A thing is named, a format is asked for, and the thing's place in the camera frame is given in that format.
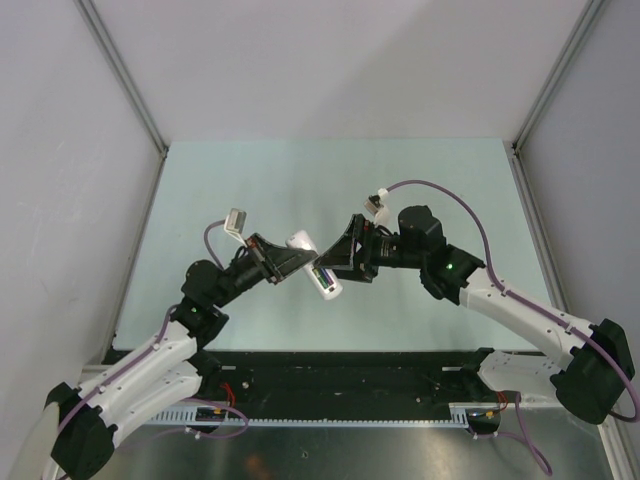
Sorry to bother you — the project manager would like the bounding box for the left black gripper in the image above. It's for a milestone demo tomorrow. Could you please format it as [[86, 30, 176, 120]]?
[[211, 232, 316, 308]]

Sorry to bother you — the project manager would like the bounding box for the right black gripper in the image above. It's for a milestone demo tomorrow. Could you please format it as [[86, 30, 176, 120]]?
[[315, 214, 425, 284]]

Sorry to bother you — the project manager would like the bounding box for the blue purple AAA battery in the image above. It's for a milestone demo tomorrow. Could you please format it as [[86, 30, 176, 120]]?
[[317, 268, 337, 292]]

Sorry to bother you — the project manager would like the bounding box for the white remote control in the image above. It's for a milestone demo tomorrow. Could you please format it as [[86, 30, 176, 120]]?
[[286, 230, 343, 301]]

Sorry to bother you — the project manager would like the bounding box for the green AAA battery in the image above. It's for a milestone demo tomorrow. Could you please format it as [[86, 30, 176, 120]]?
[[312, 268, 333, 290]]

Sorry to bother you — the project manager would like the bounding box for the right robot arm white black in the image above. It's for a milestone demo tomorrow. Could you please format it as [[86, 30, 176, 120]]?
[[314, 206, 635, 425]]

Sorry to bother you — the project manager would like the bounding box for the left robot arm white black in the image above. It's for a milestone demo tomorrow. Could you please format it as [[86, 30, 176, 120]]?
[[46, 232, 318, 479]]

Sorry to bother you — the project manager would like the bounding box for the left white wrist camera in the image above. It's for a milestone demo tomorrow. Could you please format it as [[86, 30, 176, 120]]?
[[223, 208, 247, 245]]

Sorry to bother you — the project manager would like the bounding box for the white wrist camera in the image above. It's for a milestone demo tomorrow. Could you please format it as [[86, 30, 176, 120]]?
[[223, 208, 247, 245], [364, 188, 391, 226]]

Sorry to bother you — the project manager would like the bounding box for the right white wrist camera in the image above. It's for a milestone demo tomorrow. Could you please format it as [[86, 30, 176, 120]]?
[[364, 188, 391, 226]]

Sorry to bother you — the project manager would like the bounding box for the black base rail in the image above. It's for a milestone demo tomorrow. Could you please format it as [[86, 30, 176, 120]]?
[[179, 348, 516, 424]]

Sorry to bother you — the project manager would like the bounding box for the grey slotted cable duct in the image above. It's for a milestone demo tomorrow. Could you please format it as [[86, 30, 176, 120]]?
[[144, 402, 521, 429]]

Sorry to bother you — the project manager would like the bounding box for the right aluminium frame post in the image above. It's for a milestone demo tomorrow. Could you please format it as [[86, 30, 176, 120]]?
[[512, 0, 609, 151]]

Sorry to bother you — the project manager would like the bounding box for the aluminium frame post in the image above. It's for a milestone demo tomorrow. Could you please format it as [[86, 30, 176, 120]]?
[[512, 0, 609, 151], [74, 0, 169, 159]]

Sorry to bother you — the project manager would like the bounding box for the left aluminium frame post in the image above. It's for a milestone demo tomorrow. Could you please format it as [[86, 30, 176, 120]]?
[[74, 0, 169, 159]]

